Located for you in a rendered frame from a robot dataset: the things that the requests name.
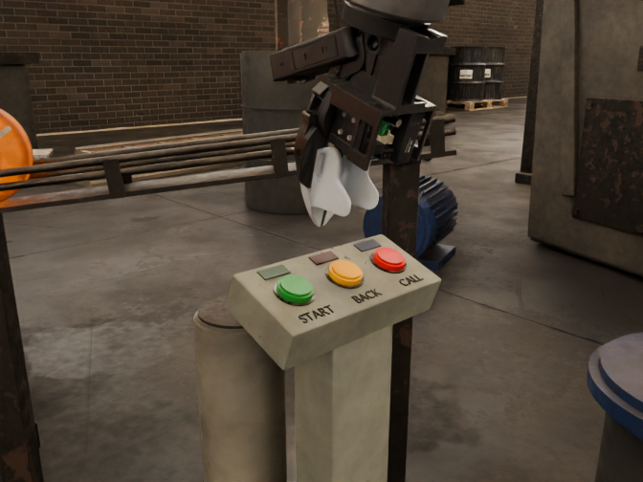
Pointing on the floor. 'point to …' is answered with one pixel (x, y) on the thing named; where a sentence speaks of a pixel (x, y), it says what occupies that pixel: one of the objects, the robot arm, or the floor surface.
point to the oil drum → (263, 100)
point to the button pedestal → (336, 354)
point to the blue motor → (426, 222)
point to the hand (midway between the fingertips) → (317, 209)
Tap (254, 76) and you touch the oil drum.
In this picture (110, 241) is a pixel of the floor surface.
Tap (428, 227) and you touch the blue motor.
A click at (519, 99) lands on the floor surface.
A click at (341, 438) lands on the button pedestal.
